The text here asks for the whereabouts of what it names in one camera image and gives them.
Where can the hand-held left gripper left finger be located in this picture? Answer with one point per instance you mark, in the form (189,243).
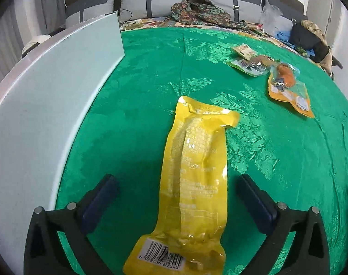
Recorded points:
(100,199)

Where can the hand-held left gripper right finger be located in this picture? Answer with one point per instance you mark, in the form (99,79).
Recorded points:
(255,203)

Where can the plain yellow snack packet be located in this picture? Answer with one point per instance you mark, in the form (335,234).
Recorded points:
(191,177)

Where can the green floral tablecloth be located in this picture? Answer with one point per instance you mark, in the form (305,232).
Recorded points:
(277,163)

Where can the white flat panel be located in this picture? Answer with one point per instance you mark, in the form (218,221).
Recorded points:
(33,120)

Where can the orange snack packet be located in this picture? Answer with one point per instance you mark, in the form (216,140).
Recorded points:
(288,91)

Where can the green-edged snack packet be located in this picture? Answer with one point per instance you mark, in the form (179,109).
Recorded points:
(248,66)

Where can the small beige snack packet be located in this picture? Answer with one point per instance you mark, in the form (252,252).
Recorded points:
(244,50)

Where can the black bag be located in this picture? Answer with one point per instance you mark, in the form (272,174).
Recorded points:
(305,37)

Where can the beige patterned scarf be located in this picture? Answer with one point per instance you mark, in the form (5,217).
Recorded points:
(315,28)

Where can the cream cloth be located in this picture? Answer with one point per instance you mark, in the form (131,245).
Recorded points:
(36,43)

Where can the patterned bed sheet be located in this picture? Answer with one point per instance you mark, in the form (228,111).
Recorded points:
(151,23)

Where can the clear plastic bag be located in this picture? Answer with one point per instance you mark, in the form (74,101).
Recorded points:
(271,17)

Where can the dark patterned cloth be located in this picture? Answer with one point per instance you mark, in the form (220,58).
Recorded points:
(202,13)

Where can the grey curtain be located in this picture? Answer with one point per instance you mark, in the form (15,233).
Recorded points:
(47,5)

